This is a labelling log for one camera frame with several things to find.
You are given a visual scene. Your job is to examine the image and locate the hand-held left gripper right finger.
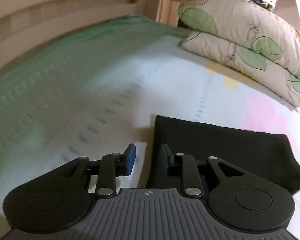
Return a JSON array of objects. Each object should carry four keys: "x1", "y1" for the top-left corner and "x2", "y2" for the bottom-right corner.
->
[{"x1": 160, "y1": 144, "x2": 248, "y2": 197}]

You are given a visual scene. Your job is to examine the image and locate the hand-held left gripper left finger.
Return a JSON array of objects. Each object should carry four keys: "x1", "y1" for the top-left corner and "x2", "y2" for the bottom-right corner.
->
[{"x1": 58, "y1": 143, "x2": 137, "y2": 197}]

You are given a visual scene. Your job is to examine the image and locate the black pants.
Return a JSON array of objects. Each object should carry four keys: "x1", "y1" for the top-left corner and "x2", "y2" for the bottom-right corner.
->
[{"x1": 147, "y1": 115, "x2": 300, "y2": 196}]

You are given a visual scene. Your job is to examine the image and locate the flat leaf-print pillow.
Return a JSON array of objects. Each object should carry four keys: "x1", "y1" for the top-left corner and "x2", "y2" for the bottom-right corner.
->
[{"x1": 179, "y1": 30, "x2": 300, "y2": 108}]

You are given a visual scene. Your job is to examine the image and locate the large leaf-print pillow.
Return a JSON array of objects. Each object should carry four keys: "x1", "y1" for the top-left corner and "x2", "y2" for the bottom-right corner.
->
[{"x1": 177, "y1": 0, "x2": 300, "y2": 69}]

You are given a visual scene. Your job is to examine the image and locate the wooden bed headboard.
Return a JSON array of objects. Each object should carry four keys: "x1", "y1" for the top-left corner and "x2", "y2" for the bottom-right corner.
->
[{"x1": 0, "y1": 0, "x2": 149, "y2": 78}]

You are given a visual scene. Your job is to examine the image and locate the wooden post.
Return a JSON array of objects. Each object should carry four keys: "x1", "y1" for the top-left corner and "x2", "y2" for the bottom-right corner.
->
[{"x1": 272, "y1": 0, "x2": 300, "y2": 29}]

